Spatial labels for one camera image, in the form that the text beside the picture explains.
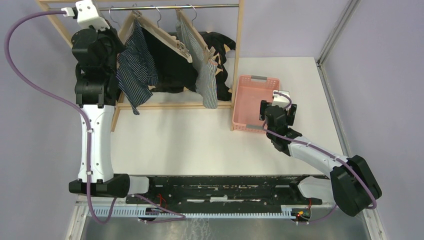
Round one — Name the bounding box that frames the pink plastic basket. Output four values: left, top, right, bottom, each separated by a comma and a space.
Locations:
232, 75, 280, 134

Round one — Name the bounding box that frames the white cable duct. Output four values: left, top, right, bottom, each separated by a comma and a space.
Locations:
93, 206, 297, 220

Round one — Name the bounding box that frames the grey striped underwear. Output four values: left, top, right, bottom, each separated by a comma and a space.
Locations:
176, 20, 218, 109

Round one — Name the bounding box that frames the wooden clothes rack frame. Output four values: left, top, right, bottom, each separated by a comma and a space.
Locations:
35, 0, 245, 132

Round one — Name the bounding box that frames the navy striped underwear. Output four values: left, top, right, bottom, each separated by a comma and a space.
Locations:
116, 20, 159, 115

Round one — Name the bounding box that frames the wooden clip hanger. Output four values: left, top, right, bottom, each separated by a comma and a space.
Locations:
132, 6, 193, 63
175, 4, 215, 63
108, 5, 136, 44

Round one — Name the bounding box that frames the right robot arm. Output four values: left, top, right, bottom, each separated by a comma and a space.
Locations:
259, 100, 382, 217

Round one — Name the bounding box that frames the black floral blanket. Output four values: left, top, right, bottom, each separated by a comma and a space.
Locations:
145, 31, 237, 102

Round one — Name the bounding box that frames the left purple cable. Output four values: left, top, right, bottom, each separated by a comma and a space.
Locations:
4, 10, 117, 225

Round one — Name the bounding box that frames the metal hanging rod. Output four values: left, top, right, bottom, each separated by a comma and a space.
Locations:
48, 3, 240, 13

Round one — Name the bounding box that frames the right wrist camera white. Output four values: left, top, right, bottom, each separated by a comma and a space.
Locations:
271, 90, 292, 109

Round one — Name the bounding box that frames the black underwear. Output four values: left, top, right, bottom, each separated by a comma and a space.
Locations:
142, 28, 198, 94

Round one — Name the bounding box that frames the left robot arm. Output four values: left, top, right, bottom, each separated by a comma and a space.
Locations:
68, 26, 158, 204

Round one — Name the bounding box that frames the aluminium corner post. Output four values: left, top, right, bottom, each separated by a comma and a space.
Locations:
316, 0, 361, 67

